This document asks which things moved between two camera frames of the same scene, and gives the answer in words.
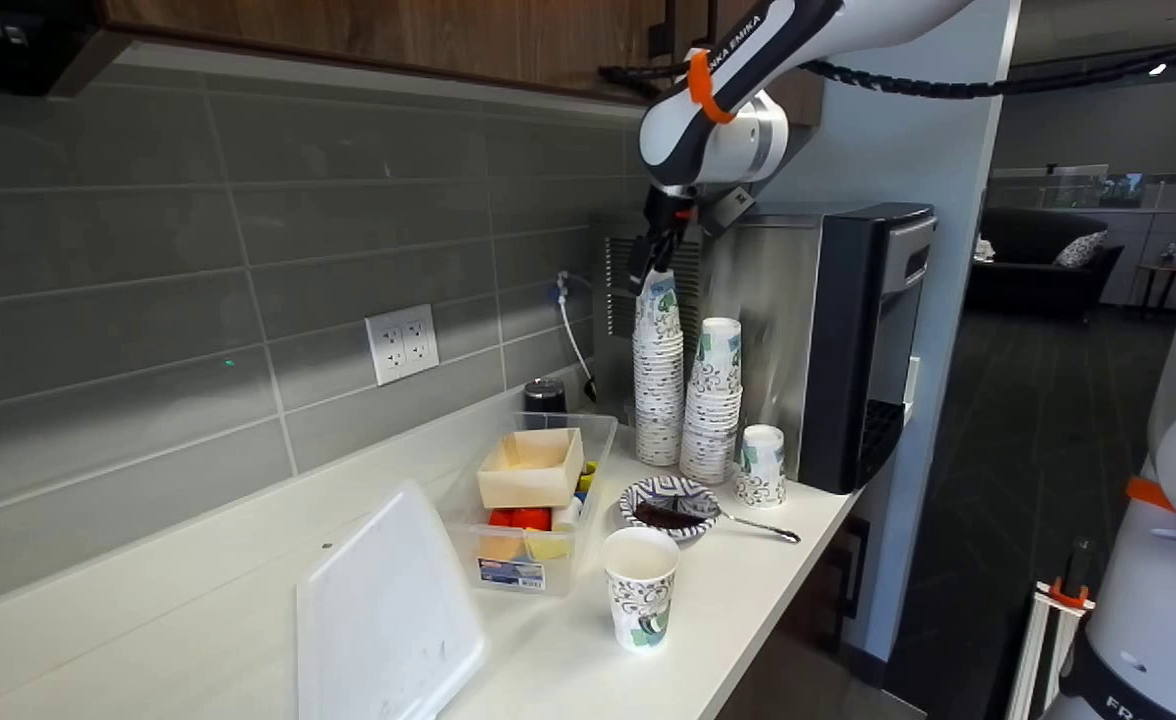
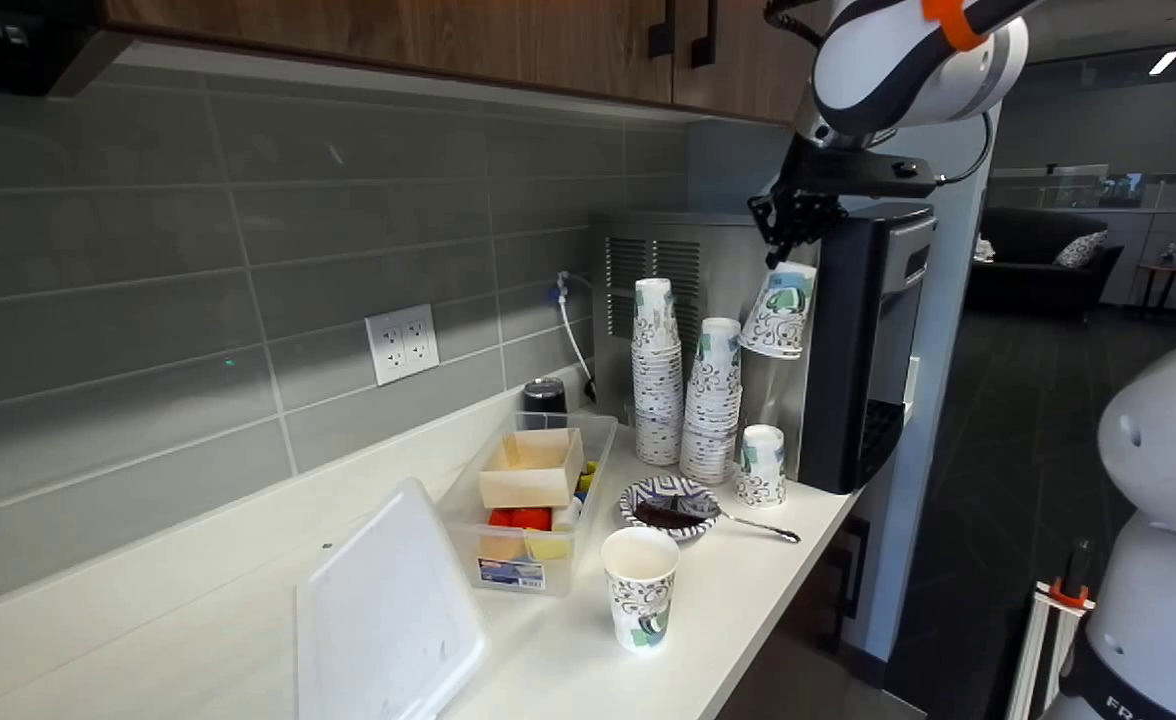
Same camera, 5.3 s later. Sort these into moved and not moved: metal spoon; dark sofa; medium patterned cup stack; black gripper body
Moved: black gripper body
Not moved: dark sofa; medium patterned cup stack; metal spoon
